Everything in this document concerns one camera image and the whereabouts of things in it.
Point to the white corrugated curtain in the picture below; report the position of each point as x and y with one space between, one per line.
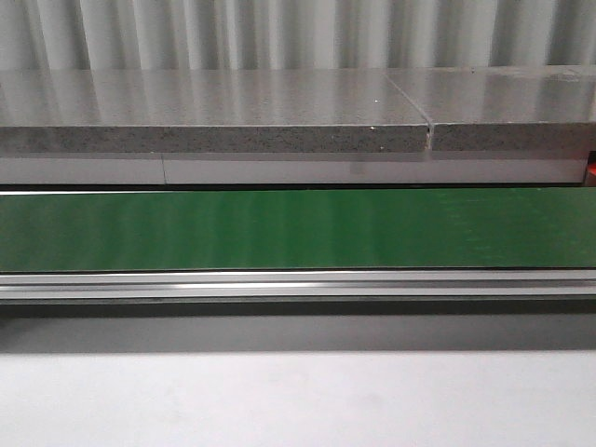
56 35

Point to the green conveyor belt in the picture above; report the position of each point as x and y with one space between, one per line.
299 229

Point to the aluminium conveyor side rail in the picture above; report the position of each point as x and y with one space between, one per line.
299 286

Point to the grey stone counter slab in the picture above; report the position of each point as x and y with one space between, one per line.
550 109
206 111

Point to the grey stone counter slab right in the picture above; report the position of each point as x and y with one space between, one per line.
550 109

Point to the white cabinet front panel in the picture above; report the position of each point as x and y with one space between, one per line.
211 168

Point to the red object at right edge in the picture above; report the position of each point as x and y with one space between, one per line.
590 177

